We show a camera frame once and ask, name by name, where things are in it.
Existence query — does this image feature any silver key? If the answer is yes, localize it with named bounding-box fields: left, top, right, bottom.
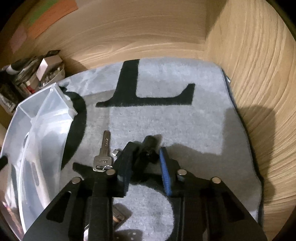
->
left=93, top=131, right=113, bottom=172

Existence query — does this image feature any black car key fob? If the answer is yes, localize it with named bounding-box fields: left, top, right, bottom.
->
left=139, top=136, right=159, bottom=164

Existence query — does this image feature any clear plastic storage box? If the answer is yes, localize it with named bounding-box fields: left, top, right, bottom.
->
left=1, top=83, right=77, bottom=240

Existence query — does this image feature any grey mat with black letters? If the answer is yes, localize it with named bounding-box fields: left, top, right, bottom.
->
left=55, top=57, right=265, bottom=241

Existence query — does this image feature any white bowl of small stones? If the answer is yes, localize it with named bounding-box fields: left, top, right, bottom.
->
left=39, top=64, right=66, bottom=89

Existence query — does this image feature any white small card box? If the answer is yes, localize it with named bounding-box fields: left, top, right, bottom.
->
left=36, top=55, right=63, bottom=81

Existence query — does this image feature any stack of books and papers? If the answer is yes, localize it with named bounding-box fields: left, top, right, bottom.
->
left=1, top=50, right=60, bottom=115

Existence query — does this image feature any pink sticky note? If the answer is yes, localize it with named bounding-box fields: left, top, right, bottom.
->
left=10, top=24, right=28, bottom=54

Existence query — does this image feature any orange sticky note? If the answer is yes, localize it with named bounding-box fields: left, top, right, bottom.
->
left=27, top=1, right=78, bottom=39

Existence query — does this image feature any green sticky note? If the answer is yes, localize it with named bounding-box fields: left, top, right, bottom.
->
left=28, top=0, right=58, bottom=26

